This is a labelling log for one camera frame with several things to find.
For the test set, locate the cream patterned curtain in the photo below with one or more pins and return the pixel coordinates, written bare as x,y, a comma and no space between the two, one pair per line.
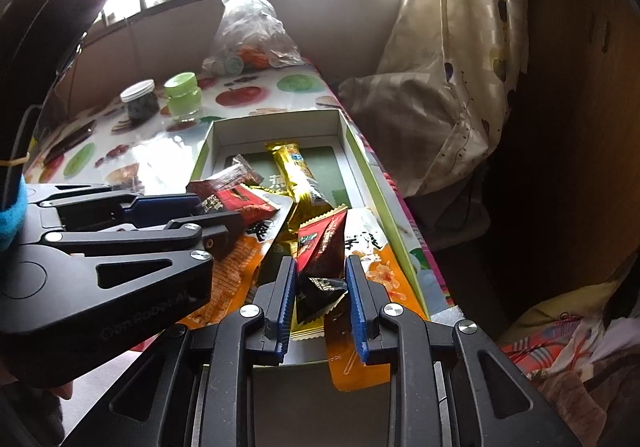
450,52

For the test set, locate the red and black triangular packet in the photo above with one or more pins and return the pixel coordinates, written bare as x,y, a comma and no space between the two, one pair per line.
320,247

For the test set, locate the person's left hand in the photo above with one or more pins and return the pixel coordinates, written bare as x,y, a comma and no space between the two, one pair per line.
64,389

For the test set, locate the clear plastic bag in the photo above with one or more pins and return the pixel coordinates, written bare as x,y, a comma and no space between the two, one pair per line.
250,27

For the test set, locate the green and white cardboard box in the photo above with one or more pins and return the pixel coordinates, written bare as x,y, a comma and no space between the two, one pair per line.
280,127

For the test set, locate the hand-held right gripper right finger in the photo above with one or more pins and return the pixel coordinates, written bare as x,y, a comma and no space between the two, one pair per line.
357,312

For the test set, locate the long gold snack bar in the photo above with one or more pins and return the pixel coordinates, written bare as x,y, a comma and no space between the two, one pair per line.
295,172

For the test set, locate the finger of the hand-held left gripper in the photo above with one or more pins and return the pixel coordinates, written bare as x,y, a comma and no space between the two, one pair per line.
165,204
220,232

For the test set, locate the clear jar with dark contents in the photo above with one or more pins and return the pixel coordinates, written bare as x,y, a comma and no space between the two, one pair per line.
140,104

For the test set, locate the fruit print plastic tablecloth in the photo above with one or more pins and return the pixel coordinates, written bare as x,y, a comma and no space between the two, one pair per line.
260,92

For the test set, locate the orange konjac snack pouch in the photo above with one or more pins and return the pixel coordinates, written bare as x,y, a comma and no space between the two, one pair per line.
230,272
380,277

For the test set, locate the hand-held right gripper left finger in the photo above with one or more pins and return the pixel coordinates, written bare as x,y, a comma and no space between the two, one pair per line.
284,312

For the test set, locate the colourful bedding cloth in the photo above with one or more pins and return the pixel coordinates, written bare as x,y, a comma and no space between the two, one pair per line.
575,352

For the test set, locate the green lidded jar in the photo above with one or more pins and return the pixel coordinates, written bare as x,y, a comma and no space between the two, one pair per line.
182,97

